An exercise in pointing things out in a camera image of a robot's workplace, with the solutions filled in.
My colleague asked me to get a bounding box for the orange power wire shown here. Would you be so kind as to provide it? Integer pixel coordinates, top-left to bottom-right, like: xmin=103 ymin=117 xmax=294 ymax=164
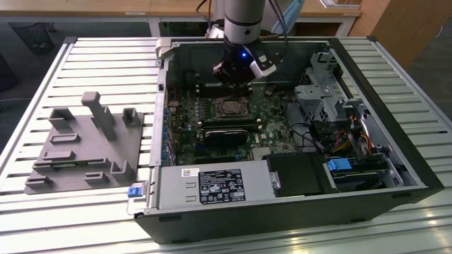
xmin=359 ymin=133 xmax=374 ymax=150

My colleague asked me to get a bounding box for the grey parts rack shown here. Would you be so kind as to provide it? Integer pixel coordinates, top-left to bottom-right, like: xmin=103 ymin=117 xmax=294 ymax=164
xmin=23 ymin=91 xmax=147 ymax=196

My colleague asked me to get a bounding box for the black PC case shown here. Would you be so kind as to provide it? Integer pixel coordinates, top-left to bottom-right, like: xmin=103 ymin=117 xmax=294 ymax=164
xmin=132 ymin=35 xmax=447 ymax=246

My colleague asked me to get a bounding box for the silver drive cage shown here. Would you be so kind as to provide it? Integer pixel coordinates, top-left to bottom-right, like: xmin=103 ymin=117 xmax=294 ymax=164
xmin=294 ymin=51 xmax=368 ymax=124

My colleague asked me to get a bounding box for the green RAM stick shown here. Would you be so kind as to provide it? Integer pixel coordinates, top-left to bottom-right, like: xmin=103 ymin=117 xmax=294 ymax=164
xmin=50 ymin=161 xmax=107 ymax=170

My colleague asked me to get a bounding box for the black mesh waste bin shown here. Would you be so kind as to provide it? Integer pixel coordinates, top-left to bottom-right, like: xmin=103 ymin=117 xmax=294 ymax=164
xmin=8 ymin=22 xmax=56 ymax=56

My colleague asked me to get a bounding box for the wooden desk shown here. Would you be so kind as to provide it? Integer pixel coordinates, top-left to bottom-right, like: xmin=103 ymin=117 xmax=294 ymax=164
xmin=0 ymin=0 xmax=364 ymax=38

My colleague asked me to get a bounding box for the silver power supply unit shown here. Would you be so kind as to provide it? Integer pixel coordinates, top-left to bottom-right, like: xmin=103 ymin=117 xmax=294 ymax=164
xmin=155 ymin=160 xmax=280 ymax=210

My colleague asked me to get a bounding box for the metal socket cover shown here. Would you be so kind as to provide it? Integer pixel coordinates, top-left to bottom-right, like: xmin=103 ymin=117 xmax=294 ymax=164
xmin=214 ymin=97 xmax=254 ymax=117

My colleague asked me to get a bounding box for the wooden cabinet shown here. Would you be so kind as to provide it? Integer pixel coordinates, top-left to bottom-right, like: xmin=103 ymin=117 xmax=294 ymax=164
xmin=348 ymin=0 xmax=452 ymax=69

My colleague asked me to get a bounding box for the yellow power wire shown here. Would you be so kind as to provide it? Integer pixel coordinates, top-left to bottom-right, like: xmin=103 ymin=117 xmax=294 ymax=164
xmin=331 ymin=134 xmax=355 ymax=154

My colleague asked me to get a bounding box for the green motherboard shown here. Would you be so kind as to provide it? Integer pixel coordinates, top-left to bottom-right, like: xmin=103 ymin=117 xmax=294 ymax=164
xmin=163 ymin=84 xmax=302 ymax=166

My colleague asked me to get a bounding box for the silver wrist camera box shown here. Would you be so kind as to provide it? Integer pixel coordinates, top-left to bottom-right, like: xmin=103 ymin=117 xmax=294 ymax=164
xmin=248 ymin=47 xmax=278 ymax=79

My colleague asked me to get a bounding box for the white papers stack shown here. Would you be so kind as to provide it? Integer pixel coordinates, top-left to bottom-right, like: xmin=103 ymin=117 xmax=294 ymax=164
xmin=319 ymin=0 xmax=363 ymax=8

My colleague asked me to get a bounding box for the silver chipset heatsink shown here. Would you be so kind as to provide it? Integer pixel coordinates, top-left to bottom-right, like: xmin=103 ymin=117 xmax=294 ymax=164
xmin=252 ymin=147 xmax=272 ymax=160

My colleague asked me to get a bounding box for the blue disk carrier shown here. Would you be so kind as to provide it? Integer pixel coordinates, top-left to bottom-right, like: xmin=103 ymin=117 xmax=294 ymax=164
xmin=327 ymin=158 xmax=390 ymax=187

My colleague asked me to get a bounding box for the black plastic shroud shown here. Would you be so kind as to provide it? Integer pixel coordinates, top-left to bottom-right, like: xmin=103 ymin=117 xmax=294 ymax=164
xmin=266 ymin=152 xmax=338 ymax=198

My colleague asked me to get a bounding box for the black graphics card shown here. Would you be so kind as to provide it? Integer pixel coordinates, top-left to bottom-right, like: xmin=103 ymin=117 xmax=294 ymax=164
xmin=203 ymin=128 xmax=251 ymax=149

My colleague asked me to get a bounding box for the silver disk bay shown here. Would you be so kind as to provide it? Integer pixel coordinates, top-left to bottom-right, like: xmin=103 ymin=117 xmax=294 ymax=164
xmin=323 ymin=155 xmax=406 ymax=193

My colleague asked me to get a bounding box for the black RAM slot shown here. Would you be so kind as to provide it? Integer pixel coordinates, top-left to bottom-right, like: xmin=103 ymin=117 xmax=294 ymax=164
xmin=200 ymin=119 xmax=259 ymax=123
xmin=200 ymin=123 xmax=259 ymax=128
xmin=200 ymin=121 xmax=259 ymax=125
xmin=200 ymin=126 xmax=259 ymax=131

